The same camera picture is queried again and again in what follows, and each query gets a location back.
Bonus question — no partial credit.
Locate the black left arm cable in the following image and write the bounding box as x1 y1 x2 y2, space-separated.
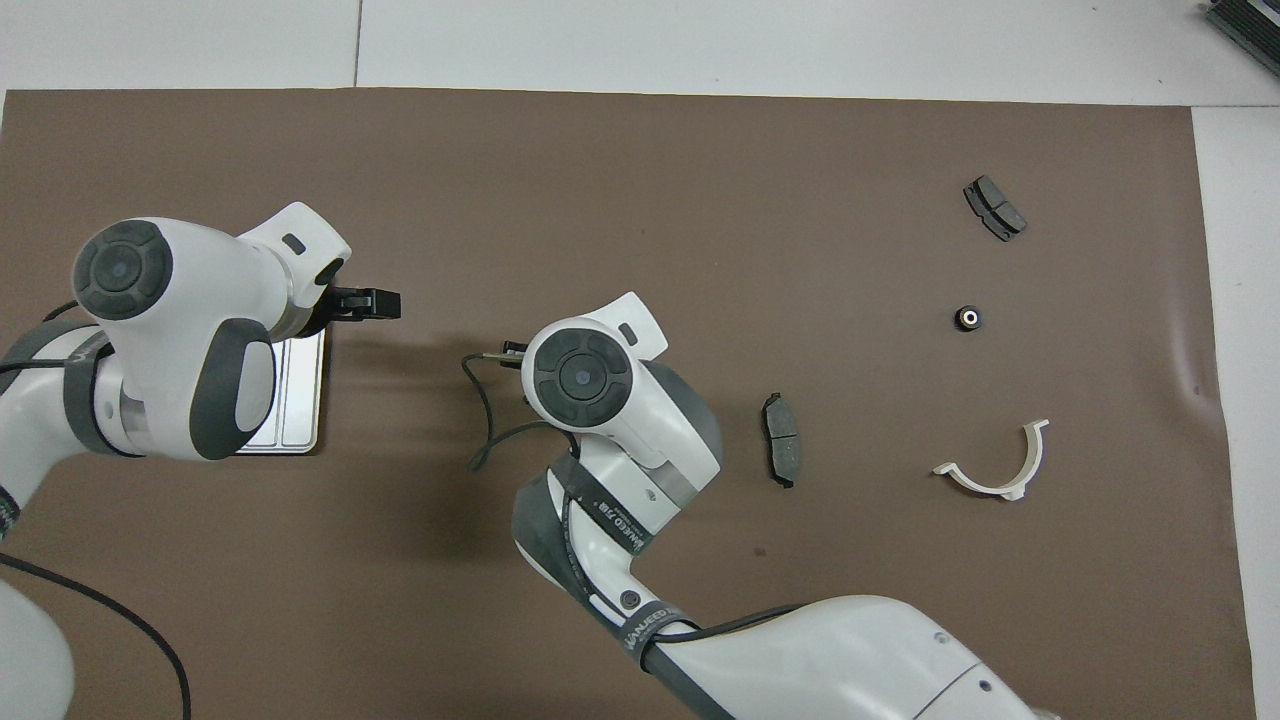
0 553 193 720

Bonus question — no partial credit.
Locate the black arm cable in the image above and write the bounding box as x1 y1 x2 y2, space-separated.
0 553 193 720
462 352 801 651

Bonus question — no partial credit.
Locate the wide grey brake pad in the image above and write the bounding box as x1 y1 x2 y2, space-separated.
964 176 1028 242

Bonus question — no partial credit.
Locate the silver metal tray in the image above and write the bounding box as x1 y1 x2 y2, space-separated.
235 330 327 456

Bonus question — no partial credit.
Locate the brown table mat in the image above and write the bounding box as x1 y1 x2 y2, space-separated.
0 88 1256 720

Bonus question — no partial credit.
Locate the white curved plastic bracket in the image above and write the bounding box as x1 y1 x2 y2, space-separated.
932 419 1051 501

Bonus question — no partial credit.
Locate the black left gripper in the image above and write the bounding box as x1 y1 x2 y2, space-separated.
298 286 404 340

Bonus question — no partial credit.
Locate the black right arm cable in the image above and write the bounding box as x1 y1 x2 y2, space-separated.
462 352 801 651

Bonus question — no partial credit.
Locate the dark grey ribbed block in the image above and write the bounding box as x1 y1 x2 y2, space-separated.
1205 0 1280 51

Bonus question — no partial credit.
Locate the slim curved grey brake pad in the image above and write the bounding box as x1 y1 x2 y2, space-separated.
762 392 804 489

